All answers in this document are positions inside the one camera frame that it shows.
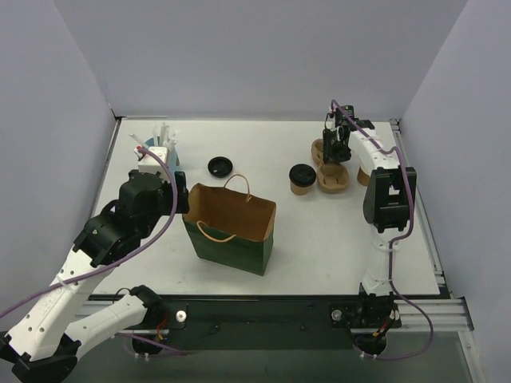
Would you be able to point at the brown pulp cup carrier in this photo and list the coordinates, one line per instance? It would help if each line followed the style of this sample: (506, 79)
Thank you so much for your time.
(331, 178)

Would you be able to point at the brown and green paper bag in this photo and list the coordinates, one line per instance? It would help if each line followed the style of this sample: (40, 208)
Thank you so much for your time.
(231, 228)

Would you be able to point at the white wrapped straw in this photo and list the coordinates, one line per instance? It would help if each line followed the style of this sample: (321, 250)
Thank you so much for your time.
(139, 140)
(164, 135)
(156, 136)
(171, 142)

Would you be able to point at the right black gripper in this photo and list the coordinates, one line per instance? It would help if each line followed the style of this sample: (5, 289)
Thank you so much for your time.
(333, 144)

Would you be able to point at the aluminium frame rail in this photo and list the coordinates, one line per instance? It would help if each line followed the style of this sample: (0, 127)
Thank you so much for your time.
(447, 313)

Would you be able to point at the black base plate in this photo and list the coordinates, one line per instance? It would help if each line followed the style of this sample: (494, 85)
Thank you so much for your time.
(282, 323)

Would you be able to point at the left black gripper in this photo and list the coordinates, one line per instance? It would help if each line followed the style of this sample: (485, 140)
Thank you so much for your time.
(180, 191)

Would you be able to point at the blue straw holder cup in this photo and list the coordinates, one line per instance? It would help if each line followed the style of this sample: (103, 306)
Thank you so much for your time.
(173, 162)

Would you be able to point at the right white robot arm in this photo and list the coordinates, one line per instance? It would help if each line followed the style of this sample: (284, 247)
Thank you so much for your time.
(388, 204)

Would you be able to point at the brown paper coffee cup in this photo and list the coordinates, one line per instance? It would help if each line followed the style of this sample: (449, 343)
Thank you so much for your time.
(297, 189)

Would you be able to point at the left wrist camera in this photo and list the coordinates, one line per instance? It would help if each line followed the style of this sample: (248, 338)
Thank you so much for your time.
(151, 163)

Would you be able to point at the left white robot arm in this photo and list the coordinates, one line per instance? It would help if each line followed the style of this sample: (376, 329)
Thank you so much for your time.
(47, 344)

